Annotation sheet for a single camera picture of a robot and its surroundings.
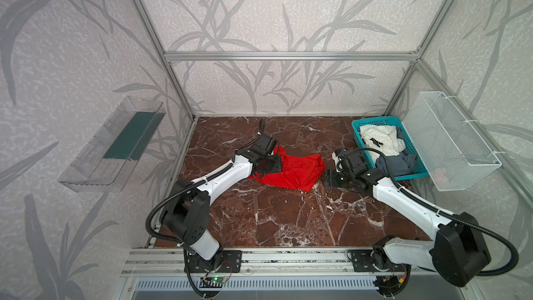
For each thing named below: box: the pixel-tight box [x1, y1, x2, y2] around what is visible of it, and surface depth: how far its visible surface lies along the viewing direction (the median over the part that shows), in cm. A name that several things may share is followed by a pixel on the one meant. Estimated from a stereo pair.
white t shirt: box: [358, 124, 406, 162], surface depth 100 cm
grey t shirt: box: [376, 126, 418, 178], surface depth 93 cm
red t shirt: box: [248, 145, 327, 192], surface depth 96 cm
